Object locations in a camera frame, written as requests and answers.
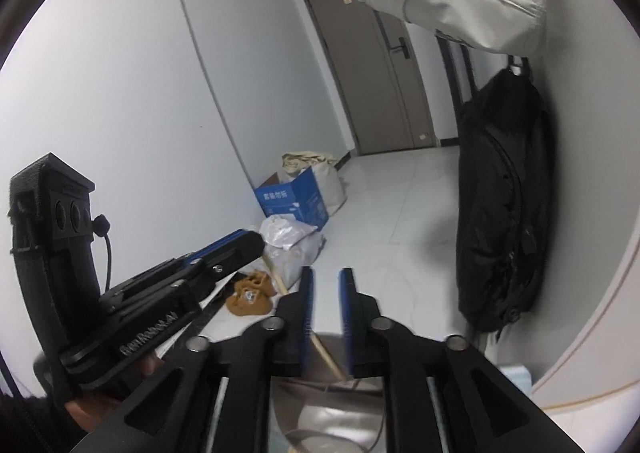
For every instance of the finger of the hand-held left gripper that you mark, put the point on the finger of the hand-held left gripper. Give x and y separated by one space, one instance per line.
220 242
235 253

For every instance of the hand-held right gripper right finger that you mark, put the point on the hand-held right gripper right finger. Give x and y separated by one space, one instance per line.
345 313

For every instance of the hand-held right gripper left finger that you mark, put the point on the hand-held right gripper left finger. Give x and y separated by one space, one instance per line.
308 305

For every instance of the wooden chopstick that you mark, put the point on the wooden chopstick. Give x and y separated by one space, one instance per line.
327 355

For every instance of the grey utensil holder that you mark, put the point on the grey utensil holder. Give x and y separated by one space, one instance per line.
330 423

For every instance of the person's left hand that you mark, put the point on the person's left hand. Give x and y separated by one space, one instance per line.
90 408

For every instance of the brown plush slipper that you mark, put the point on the brown plush slipper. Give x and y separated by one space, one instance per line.
250 303
262 283

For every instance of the white plastic bag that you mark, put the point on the white plastic bag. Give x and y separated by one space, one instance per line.
292 243

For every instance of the blue cardboard box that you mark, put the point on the blue cardboard box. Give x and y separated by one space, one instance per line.
300 198

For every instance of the beige cloth sack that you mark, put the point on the beige cloth sack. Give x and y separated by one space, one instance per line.
327 183

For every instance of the black hanging backpack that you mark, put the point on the black hanging backpack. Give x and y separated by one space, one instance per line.
500 193

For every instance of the brown door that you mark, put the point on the brown door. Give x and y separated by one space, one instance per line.
360 73

